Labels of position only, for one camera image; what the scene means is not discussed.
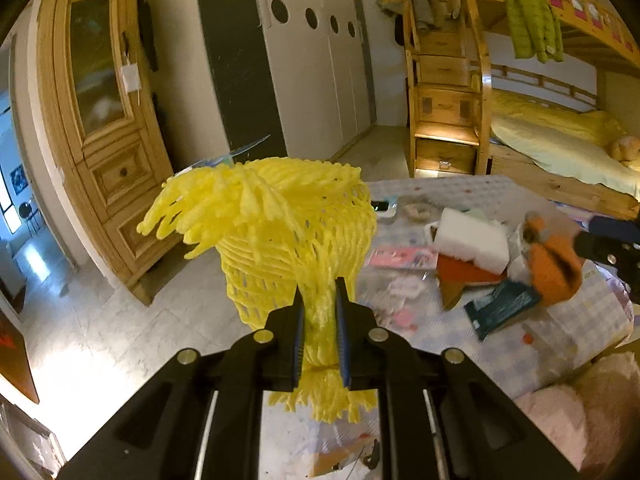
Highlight pink fluffy cushion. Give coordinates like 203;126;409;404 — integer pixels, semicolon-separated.
515;352;639;479

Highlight white digital clock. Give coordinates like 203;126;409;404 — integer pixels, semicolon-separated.
371;200;397;219

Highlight green puffer jacket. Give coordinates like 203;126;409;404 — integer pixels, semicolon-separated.
506;0;564;64

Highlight white wardrobe with round holes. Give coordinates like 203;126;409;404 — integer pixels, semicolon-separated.
198;0;372;159

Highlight wooden stair drawers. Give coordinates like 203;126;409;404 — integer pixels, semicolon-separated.
402;0;492;177

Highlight dark green packet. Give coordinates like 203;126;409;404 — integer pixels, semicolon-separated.
464;280;541;340

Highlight checkered blue tablecloth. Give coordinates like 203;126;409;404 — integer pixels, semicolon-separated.
259;173;637;478

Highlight white foam block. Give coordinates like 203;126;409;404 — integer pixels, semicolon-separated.
433;208;510;274

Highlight plush toy on bed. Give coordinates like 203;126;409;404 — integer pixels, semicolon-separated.
606;136;640;162

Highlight orange fuzzy fabric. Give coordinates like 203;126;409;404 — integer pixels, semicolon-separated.
523;211;585;307

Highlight yellow bed quilt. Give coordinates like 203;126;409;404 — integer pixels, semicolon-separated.
491;89;639;198

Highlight wooden corner cabinet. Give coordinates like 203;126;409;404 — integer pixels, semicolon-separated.
36;0;177;304

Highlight wooden bunk bed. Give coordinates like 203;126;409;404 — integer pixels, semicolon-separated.
476;0;639;220

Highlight pink wrapper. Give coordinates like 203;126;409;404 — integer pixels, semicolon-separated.
367;246;438;271

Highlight clothes pile on stairs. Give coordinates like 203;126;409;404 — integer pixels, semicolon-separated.
376;0;461;29

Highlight yellow foam fruit net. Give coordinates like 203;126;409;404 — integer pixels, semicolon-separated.
137;157;378;424

